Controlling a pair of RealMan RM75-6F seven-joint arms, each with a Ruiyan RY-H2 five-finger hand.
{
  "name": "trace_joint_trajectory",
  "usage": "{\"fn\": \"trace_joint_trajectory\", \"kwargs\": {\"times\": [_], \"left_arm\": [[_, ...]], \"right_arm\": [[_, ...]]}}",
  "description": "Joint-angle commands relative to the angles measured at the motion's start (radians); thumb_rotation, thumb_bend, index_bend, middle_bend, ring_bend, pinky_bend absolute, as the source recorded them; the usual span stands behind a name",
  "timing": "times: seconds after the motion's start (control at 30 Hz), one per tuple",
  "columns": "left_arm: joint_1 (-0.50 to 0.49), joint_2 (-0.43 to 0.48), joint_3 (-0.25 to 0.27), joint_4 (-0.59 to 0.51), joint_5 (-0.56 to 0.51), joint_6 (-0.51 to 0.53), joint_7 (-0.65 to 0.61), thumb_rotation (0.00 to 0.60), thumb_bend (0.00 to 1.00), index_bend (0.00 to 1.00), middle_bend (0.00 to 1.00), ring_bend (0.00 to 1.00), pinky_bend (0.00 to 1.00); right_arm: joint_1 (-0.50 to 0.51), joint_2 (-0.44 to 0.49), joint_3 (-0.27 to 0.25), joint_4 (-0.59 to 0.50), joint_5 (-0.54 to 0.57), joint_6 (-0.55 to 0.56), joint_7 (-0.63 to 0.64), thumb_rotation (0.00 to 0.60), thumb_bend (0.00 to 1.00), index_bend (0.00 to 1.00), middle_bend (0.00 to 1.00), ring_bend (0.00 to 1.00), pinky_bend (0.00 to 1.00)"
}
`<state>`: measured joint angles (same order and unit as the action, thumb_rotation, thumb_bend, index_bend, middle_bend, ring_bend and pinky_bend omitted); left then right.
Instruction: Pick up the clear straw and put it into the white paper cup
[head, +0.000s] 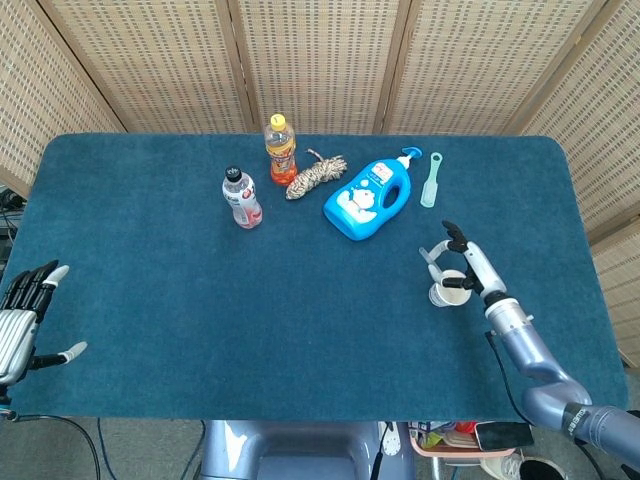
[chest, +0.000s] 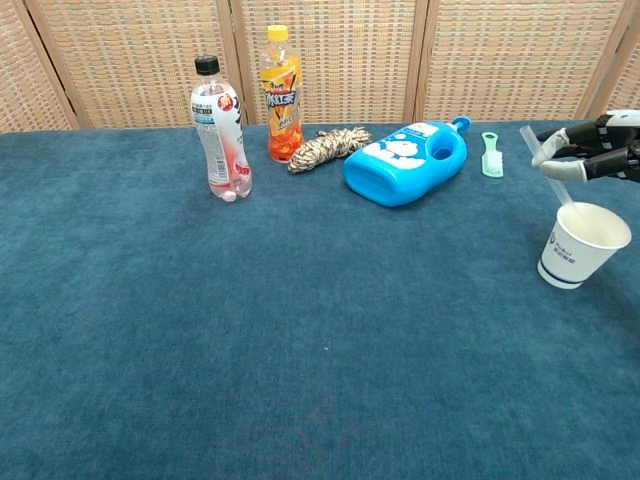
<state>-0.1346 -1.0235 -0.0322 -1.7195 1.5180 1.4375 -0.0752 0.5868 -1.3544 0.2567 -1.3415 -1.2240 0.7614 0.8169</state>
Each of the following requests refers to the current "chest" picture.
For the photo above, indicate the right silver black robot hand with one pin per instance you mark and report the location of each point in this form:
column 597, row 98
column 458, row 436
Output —
column 610, row 150

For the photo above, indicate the transparent plastic straw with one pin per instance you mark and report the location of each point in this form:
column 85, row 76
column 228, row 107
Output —
column 562, row 195

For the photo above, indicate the white paper cup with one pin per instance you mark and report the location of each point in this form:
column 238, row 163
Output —
column 565, row 260

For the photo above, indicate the light green brush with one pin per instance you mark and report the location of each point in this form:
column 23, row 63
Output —
column 492, row 160

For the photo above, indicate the blue detergent bottle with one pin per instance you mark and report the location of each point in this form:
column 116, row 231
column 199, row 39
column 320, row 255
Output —
column 390, row 170

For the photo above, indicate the woven wood-framed folding screen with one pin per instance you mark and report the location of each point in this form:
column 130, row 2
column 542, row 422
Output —
column 350, row 60

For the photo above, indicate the orange iced tea bottle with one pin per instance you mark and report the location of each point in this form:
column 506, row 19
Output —
column 281, row 100

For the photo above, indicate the pink drink bottle black cap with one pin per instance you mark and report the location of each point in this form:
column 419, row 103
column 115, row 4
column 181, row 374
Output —
column 220, row 140

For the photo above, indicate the blue carpet table cover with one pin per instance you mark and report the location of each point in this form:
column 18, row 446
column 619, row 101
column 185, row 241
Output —
column 200, row 325

